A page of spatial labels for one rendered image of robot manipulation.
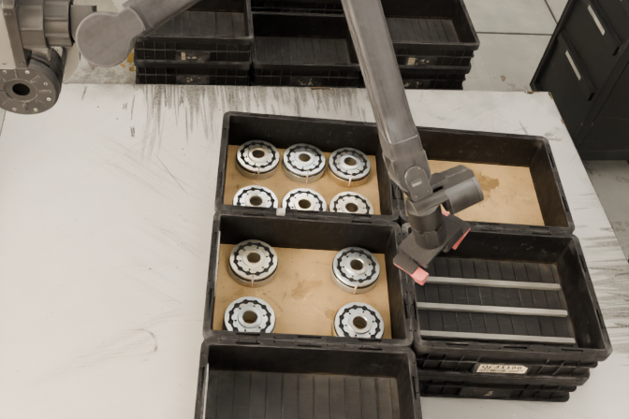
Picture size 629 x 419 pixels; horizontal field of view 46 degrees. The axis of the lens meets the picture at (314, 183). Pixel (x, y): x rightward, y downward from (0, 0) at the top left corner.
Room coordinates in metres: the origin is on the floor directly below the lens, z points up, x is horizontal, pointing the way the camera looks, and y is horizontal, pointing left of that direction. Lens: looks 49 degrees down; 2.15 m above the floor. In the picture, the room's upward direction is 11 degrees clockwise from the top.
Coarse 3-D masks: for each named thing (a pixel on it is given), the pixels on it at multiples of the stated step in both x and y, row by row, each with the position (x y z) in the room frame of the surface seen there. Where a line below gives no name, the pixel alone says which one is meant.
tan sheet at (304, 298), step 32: (224, 256) 0.91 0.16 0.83; (288, 256) 0.94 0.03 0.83; (320, 256) 0.95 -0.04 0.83; (384, 256) 0.99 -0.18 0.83; (224, 288) 0.83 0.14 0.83; (256, 288) 0.84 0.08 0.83; (288, 288) 0.86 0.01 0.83; (320, 288) 0.87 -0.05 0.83; (384, 288) 0.90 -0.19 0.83; (288, 320) 0.78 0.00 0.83; (320, 320) 0.79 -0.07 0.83; (384, 320) 0.82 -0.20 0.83
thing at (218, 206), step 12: (228, 120) 1.22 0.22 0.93; (276, 120) 1.25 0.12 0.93; (288, 120) 1.26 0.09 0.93; (300, 120) 1.26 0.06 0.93; (312, 120) 1.27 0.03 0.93; (324, 120) 1.28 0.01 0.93; (336, 120) 1.29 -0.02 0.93; (216, 192) 1.00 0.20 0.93; (396, 192) 1.09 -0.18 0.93; (216, 204) 0.96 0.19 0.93; (396, 204) 1.06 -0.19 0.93; (324, 216) 0.99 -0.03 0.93; (336, 216) 0.99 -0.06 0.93; (348, 216) 1.00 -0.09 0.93; (360, 216) 1.01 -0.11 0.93; (372, 216) 1.01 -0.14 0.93; (384, 216) 1.02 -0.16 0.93; (396, 216) 1.02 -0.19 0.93
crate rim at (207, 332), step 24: (216, 216) 0.93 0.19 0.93; (240, 216) 0.94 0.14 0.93; (264, 216) 0.96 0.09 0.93; (288, 216) 0.97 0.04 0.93; (312, 216) 0.98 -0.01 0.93; (216, 240) 0.87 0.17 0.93; (408, 312) 0.79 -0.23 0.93; (216, 336) 0.66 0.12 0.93; (240, 336) 0.67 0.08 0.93; (264, 336) 0.68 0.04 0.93; (288, 336) 0.69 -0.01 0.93; (312, 336) 0.70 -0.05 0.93; (336, 336) 0.71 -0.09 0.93; (408, 336) 0.74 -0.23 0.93
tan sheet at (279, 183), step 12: (228, 156) 1.19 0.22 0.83; (372, 156) 1.29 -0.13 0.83; (228, 168) 1.16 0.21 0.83; (372, 168) 1.24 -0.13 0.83; (228, 180) 1.12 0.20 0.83; (240, 180) 1.13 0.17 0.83; (252, 180) 1.14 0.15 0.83; (264, 180) 1.14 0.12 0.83; (276, 180) 1.15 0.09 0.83; (288, 180) 1.16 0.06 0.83; (324, 180) 1.18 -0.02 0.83; (372, 180) 1.21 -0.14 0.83; (228, 192) 1.09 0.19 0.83; (276, 192) 1.11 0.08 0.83; (288, 192) 1.12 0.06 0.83; (324, 192) 1.14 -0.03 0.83; (336, 192) 1.15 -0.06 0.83; (360, 192) 1.16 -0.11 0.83; (372, 192) 1.17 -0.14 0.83; (228, 204) 1.05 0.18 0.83; (372, 204) 1.13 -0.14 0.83
